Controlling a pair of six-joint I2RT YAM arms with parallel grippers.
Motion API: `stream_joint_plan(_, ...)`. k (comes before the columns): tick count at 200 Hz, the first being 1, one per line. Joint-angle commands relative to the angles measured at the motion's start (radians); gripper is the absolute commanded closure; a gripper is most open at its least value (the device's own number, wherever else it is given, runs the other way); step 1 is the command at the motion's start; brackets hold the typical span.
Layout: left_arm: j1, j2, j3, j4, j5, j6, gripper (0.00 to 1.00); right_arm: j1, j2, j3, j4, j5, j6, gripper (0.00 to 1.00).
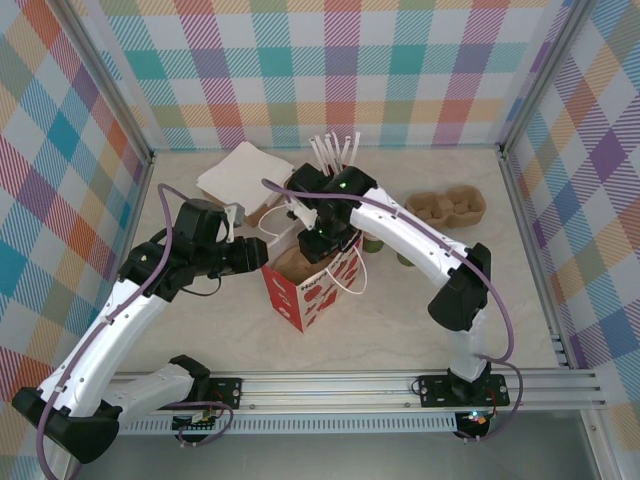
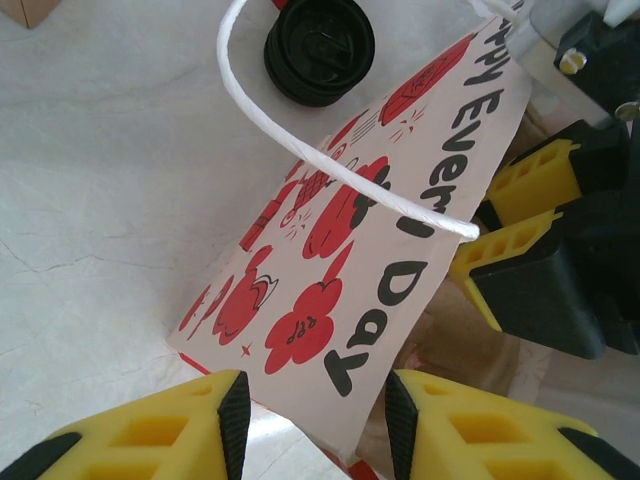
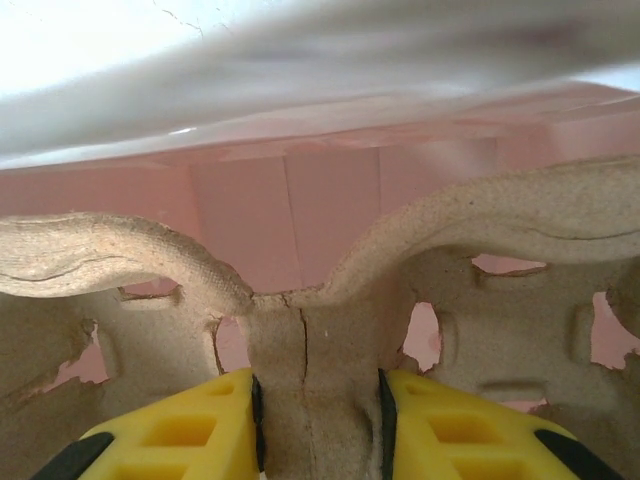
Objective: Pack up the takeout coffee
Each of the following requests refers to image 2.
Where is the stack of black cup lids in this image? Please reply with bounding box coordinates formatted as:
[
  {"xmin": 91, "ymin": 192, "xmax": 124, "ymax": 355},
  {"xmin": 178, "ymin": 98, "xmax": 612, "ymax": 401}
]
[{"xmin": 263, "ymin": 0, "xmax": 377, "ymax": 109}]

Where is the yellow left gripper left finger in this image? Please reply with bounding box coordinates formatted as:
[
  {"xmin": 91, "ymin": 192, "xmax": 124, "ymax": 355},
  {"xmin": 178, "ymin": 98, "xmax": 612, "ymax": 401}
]
[{"xmin": 0, "ymin": 369, "xmax": 251, "ymax": 480}]

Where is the red and white paper bag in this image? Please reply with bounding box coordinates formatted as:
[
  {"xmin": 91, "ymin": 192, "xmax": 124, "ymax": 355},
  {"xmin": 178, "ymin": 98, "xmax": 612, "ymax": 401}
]
[{"xmin": 166, "ymin": 0, "xmax": 556, "ymax": 480}]

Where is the brown cardboard napkin box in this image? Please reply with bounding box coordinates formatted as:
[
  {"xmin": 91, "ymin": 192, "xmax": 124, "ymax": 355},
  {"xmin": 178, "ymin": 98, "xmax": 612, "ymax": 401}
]
[{"xmin": 0, "ymin": 0, "xmax": 54, "ymax": 30}]

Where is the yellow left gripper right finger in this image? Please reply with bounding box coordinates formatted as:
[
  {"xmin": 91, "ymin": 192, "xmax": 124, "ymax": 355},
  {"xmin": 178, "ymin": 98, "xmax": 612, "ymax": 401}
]
[{"xmin": 384, "ymin": 369, "xmax": 640, "ymax": 480}]

